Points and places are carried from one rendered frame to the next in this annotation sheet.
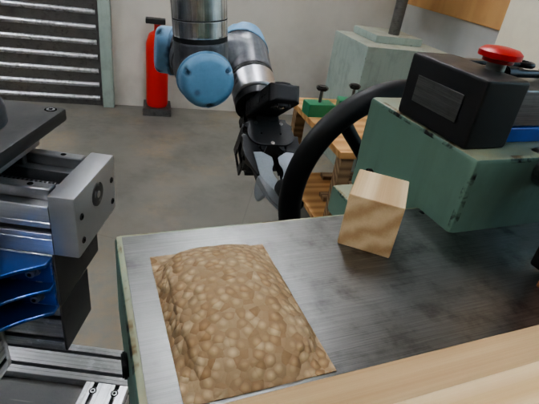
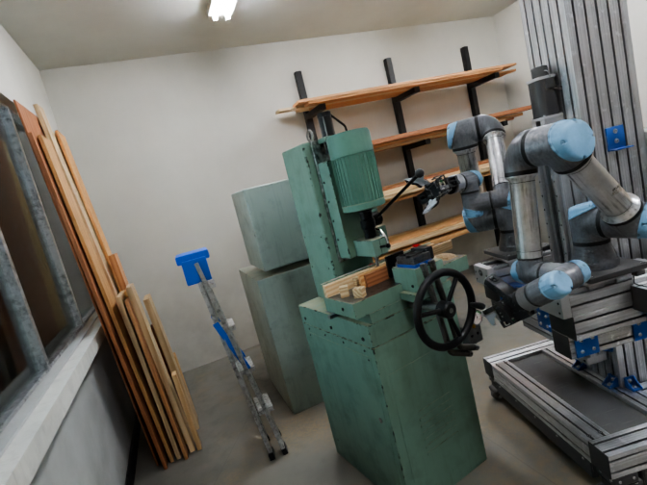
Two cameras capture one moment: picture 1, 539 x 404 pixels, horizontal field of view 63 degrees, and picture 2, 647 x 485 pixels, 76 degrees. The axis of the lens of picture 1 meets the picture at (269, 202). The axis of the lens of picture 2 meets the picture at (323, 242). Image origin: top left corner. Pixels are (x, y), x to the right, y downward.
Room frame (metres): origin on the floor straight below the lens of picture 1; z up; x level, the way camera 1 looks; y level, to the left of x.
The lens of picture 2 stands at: (1.88, -0.58, 1.34)
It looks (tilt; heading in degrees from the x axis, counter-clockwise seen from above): 8 degrees down; 177
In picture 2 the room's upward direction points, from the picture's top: 14 degrees counter-clockwise
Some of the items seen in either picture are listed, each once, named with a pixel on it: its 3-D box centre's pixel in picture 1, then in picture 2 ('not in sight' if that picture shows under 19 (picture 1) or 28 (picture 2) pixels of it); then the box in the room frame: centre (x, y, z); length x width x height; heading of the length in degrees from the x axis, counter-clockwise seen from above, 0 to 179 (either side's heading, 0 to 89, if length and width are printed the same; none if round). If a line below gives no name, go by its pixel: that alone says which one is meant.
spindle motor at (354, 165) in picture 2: not in sight; (355, 171); (0.21, -0.29, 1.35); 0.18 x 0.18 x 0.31
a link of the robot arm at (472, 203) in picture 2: not in sight; (476, 203); (0.20, 0.18, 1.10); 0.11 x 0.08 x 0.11; 61
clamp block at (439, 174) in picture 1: (464, 170); (418, 274); (0.37, -0.17, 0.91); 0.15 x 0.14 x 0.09; 115
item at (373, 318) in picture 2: not in sight; (394, 296); (0.27, -0.26, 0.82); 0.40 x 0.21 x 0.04; 115
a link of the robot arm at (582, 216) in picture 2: not in sight; (589, 219); (0.51, 0.43, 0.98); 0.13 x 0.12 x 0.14; 21
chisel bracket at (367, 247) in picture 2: not in sight; (371, 247); (0.19, -0.29, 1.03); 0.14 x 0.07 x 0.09; 25
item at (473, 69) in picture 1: (488, 89); (416, 255); (0.37, -0.16, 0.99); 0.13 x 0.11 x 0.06; 115
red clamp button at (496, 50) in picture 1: (500, 54); not in sight; (0.34, -0.15, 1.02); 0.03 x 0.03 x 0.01
